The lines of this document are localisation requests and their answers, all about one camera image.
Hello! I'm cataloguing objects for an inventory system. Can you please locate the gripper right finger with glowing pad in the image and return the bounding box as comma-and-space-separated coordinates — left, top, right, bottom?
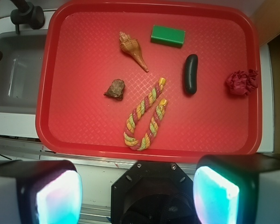
193, 154, 280, 224

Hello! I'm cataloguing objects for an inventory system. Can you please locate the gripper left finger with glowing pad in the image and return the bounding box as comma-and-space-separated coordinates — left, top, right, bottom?
0, 160, 83, 224

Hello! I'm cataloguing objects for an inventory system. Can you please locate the crumpled red paper ball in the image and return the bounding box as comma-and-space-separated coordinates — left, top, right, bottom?
226, 69, 259, 96

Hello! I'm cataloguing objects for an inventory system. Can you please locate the grey sink basin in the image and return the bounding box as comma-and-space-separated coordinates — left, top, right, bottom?
0, 29, 47, 114

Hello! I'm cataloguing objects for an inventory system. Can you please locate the dark green cucumber-shaped object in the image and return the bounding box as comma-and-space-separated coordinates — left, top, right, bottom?
183, 54, 198, 95

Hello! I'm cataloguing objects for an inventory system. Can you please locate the brown rough rock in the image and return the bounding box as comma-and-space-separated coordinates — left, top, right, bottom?
104, 79, 126, 101

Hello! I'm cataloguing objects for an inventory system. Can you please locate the red plastic tray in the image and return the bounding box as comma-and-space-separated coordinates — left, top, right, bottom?
36, 0, 262, 162

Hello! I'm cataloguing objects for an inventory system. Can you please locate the green rectangular block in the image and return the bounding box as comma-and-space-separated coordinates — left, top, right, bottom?
151, 25, 186, 48

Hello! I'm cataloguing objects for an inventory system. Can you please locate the brown spiral seashell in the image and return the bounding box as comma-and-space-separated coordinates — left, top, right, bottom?
119, 31, 149, 72

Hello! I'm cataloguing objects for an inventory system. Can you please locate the black sink faucet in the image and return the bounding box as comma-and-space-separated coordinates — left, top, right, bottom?
0, 0, 45, 63

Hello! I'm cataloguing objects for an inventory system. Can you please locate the multicoloured twisted rope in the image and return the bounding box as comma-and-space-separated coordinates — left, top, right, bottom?
123, 77, 169, 152

